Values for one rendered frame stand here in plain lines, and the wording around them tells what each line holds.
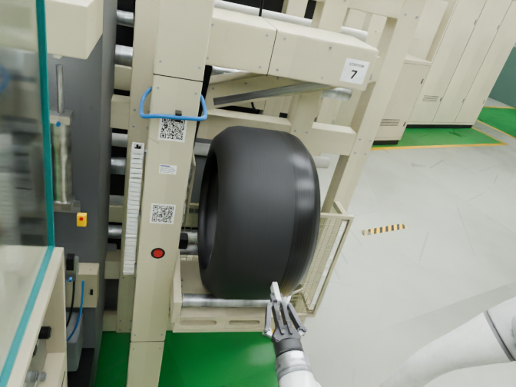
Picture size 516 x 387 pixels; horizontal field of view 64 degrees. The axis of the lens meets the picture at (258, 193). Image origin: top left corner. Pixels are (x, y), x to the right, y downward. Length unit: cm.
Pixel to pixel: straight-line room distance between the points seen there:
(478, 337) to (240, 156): 74
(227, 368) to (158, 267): 114
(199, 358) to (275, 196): 149
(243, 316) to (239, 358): 101
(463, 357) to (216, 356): 176
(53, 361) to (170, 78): 84
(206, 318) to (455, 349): 86
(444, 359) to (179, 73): 91
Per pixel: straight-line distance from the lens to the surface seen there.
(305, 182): 123
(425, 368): 99
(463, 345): 95
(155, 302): 158
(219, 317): 152
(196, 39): 112
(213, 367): 247
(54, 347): 135
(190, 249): 169
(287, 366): 111
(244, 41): 140
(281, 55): 144
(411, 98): 636
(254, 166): 120
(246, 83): 158
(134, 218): 135
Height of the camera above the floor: 197
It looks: 29 degrees down
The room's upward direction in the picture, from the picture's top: 14 degrees clockwise
